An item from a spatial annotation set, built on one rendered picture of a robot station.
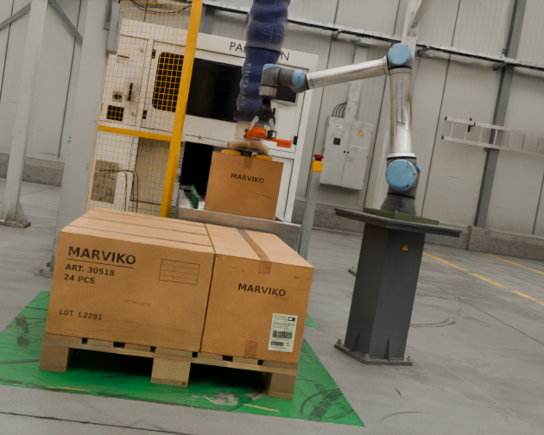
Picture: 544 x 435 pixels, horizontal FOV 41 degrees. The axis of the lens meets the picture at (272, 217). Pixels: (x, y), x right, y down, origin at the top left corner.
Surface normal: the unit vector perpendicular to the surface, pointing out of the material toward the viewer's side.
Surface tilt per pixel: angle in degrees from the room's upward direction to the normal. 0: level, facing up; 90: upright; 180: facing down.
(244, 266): 90
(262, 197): 90
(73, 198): 90
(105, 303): 90
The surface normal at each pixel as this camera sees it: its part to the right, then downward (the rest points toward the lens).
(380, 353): 0.44, 0.13
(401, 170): -0.25, 0.04
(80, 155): 0.13, 0.09
